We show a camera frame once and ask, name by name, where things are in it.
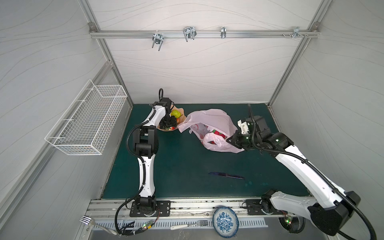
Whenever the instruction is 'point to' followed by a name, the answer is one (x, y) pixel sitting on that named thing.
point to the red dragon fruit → (217, 133)
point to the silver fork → (88, 220)
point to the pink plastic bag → (214, 127)
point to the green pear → (175, 113)
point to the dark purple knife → (227, 175)
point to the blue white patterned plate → (226, 222)
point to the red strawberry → (171, 128)
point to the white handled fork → (199, 223)
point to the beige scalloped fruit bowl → (179, 120)
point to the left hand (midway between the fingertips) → (172, 124)
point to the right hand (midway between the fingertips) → (228, 136)
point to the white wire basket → (86, 127)
